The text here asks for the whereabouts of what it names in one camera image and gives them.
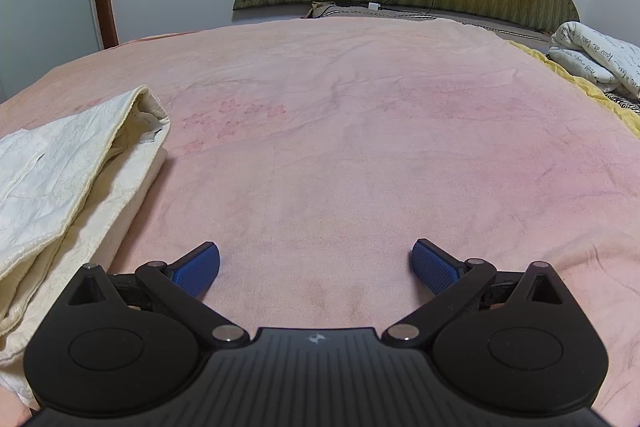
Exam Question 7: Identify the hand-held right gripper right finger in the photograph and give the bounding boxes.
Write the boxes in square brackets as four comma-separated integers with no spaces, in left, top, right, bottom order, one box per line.
[382,238,571,348]

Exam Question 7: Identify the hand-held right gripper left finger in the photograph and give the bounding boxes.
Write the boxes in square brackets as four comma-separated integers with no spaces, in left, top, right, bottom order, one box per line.
[67,242,250,349]

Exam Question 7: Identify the white pants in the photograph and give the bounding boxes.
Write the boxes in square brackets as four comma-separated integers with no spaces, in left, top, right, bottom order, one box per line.
[0,86,172,408]

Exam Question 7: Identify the pink blanket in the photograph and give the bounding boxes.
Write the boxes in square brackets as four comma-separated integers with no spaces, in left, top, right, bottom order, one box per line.
[0,17,640,427]

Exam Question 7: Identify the yellow blanket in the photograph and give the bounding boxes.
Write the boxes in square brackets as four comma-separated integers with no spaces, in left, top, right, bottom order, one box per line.
[505,38,640,144]

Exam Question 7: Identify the black-and-white striped cloth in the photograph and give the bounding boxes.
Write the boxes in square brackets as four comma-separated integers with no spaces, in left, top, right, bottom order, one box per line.
[604,91,640,114]

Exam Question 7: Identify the white script-printed quilt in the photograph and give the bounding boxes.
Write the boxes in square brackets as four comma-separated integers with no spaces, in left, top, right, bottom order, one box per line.
[546,21,640,100]

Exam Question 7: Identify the brown patterned pillow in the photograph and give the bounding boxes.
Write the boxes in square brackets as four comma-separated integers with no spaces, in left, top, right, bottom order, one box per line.
[301,1,343,20]

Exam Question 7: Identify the flower-printed wardrobe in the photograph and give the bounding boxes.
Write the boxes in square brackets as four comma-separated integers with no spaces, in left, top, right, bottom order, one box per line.
[0,0,107,105]

